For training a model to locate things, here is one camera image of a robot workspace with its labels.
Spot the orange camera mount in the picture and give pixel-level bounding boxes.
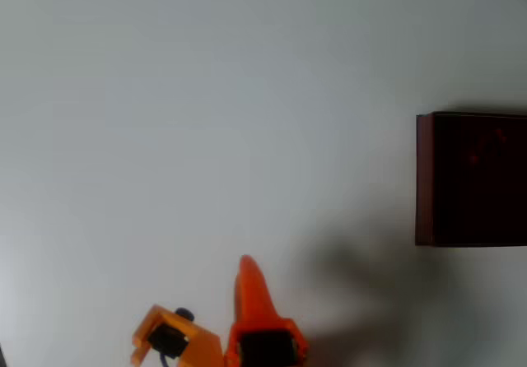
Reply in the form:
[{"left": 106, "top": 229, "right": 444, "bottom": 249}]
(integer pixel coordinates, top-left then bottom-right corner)
[{"left": 130, "top": 304, "right": 224, "bottom": 367}]

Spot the black camera module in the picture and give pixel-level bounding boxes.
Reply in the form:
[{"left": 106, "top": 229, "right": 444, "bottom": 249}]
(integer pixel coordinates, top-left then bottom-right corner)
[{"left": 147, "top": 324, "right": 190, "bottom": 360}]

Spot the dark brown box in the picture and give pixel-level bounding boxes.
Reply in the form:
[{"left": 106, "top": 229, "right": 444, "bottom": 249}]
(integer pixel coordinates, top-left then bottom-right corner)
[{"left": 414, "top": 110, "right": 527, "bottom": 248}]

